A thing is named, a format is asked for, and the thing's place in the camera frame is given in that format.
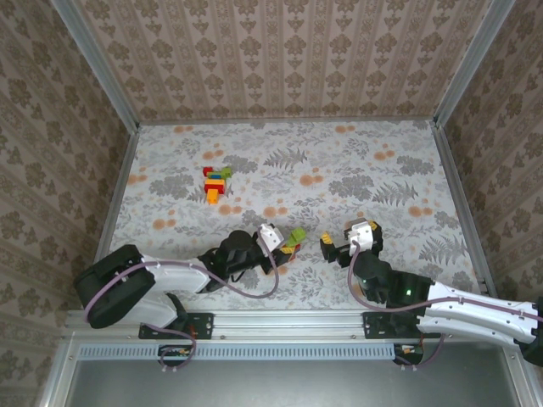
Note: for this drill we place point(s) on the long orange lego brick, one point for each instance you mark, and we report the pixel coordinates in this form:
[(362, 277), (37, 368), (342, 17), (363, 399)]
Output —
[(215, 182)]

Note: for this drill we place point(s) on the thin aluminium table rail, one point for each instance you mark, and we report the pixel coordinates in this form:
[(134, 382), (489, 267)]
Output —
[(288, 119)]

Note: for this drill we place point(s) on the aluminium frame post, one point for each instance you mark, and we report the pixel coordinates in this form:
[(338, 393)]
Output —
[(471, 63), (97, 63)]

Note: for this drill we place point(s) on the long red lego brick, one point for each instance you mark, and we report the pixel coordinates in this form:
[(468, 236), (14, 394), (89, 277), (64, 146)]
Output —
[(296, 248), (215, 188)]

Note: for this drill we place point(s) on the small red lego brick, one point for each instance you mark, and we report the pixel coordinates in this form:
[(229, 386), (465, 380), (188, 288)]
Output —
[(208, 171)]

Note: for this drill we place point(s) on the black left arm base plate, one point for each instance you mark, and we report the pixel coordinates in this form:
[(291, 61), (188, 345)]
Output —
[(203, 324)]

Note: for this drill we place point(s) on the small green lego brick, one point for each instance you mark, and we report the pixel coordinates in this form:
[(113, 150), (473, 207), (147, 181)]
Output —
[(300, 234)]

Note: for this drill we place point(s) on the aluminium lower frame bar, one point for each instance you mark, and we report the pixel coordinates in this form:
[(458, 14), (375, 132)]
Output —
[(515, 381), (57, 373)]

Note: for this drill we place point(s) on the grey metal panel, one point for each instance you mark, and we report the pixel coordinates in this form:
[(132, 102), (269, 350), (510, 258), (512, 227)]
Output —
[(288, 386)]

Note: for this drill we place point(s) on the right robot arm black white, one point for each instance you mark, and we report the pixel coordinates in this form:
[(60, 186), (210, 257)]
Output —
[(466, 313)]

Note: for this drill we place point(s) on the aluminium table edge rail wide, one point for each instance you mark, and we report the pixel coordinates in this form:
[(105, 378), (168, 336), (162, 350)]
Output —
[(288, 322)]

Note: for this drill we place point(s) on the small orange lego brick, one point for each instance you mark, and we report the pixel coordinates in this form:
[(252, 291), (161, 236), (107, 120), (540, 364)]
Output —
[(212, 197)]

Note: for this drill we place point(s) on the aluminium table side rail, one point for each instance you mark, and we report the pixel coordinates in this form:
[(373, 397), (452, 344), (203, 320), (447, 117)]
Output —
[(451, 169), (131, 140)]

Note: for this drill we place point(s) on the floral patterned table cover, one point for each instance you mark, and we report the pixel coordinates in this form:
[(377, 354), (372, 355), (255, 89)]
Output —
[(339, 144)]

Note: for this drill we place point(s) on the long green lego brick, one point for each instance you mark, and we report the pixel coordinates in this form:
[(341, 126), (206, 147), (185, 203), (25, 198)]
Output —
[(226, 172), (292, 241)]

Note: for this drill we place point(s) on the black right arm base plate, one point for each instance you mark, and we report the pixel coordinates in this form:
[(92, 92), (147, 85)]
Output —
[(375, 324)]

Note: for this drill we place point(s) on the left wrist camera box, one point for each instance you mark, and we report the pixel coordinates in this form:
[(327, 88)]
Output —
[(270, 237)]

